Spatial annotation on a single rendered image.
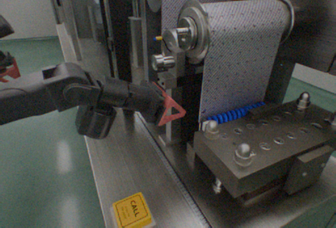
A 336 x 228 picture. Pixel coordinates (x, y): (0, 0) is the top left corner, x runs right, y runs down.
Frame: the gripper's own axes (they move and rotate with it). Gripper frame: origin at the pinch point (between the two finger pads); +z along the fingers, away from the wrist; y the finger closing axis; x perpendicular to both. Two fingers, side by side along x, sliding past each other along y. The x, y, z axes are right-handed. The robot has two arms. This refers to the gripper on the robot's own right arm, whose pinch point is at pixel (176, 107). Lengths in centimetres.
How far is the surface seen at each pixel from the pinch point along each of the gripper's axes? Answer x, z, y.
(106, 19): 10.5, -11.2, -44.0
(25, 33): -116, -36, -558
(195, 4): 23.1, -4.1, -4.6
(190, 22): 19.2, -4.0, -3.7
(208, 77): 9.6, 4.9, 0.2
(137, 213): -22.0, -5.7, 11.1
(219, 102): 4.5, 12.9, 0.1
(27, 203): -126, -9, -89
